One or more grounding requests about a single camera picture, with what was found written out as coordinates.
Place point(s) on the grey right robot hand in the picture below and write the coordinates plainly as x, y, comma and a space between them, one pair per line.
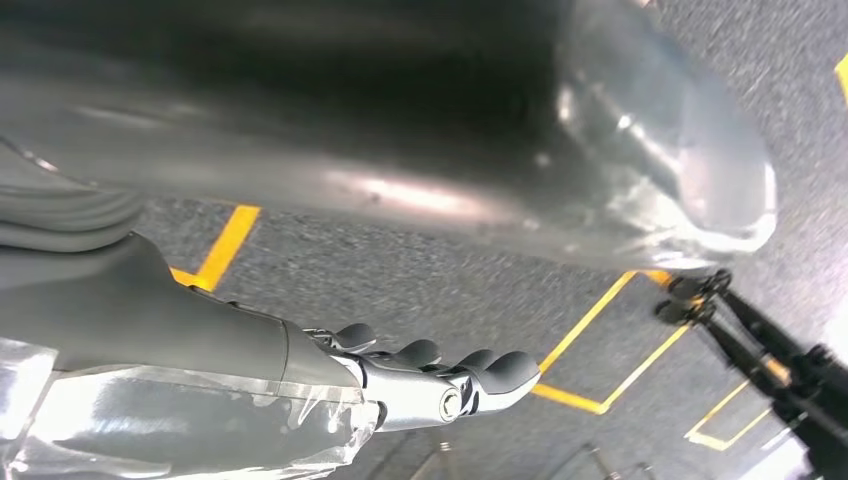
166, 344

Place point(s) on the black tripod stand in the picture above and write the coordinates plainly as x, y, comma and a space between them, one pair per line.
762, 351

